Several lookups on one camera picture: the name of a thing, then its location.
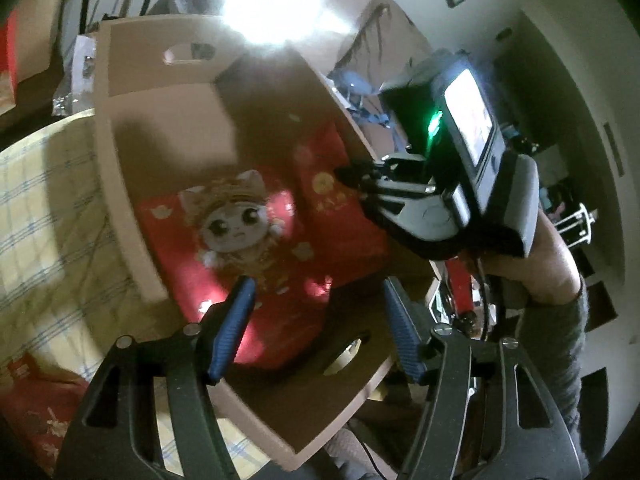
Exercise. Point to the yellow blue plaid cloth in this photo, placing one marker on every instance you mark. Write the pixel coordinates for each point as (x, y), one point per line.
(50, 235)

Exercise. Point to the person's right hand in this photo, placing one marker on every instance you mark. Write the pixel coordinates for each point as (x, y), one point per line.
(552, 265)

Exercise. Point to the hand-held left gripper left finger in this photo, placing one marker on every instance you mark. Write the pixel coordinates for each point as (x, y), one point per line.
(234, 330)

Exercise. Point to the red cat print packet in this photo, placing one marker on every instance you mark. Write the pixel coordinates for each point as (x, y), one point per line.
(235, 225)

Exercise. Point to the red patterned bag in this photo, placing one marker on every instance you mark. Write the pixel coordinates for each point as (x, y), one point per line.
(35, 410)

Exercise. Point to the red gold coin packet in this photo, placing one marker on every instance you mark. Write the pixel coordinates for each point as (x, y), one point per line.
(340, 225)

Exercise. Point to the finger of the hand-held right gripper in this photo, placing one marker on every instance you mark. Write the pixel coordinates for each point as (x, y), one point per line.
(350, 175)
(385, 212)

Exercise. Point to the brown cardboard storage box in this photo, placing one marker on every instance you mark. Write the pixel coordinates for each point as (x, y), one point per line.
(37, 35)

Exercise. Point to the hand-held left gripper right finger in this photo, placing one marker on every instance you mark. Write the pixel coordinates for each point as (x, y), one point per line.
(402, 335)

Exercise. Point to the clear plastic package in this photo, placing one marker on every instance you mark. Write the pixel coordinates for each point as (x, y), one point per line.
(80, 70)

